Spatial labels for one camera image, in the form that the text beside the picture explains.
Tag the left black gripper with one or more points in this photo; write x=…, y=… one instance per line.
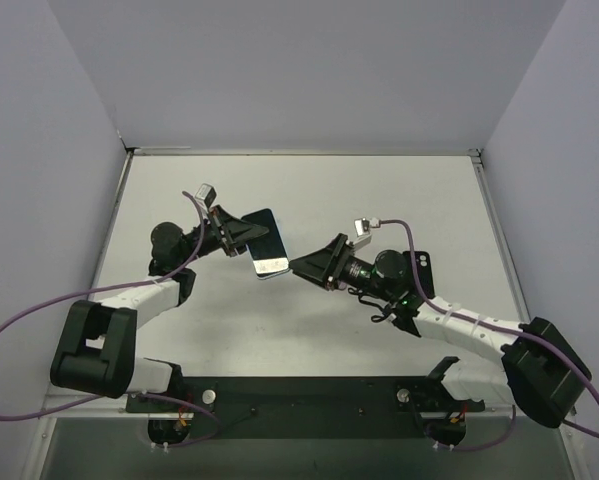
x=227, y=235

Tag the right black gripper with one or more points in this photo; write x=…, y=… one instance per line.
x=335, y=263

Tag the phone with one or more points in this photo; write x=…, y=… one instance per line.
x=268, y=252

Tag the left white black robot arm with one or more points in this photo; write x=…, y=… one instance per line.
x=96, y=352

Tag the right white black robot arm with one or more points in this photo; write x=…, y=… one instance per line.
x=540, y=373

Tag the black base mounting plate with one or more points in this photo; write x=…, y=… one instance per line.
x=318, y=407

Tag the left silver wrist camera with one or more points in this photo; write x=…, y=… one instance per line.
x=206, y=195

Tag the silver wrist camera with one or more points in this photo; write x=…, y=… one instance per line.
x=206, y=195
x=364, y=228

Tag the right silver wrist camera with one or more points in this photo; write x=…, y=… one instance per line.
x=364, y=228

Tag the aluminium table frame rail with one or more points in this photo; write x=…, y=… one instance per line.
x=235, y=324

